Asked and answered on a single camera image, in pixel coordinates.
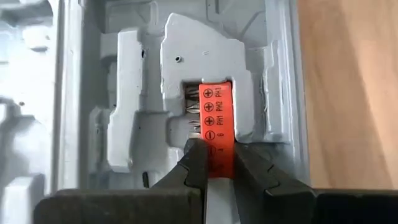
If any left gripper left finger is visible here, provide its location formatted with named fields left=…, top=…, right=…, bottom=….
left=151, top=139, right=208, bottom=190

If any grey plastic tool case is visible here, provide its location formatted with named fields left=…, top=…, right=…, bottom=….
left=0, top=0, right=312, bottom=224

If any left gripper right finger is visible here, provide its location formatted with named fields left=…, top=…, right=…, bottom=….
left=233, top=142, right=315, bottom=200

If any red bit holder strip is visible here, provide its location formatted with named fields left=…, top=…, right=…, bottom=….
left=198, top=81, right=236, bottom=180

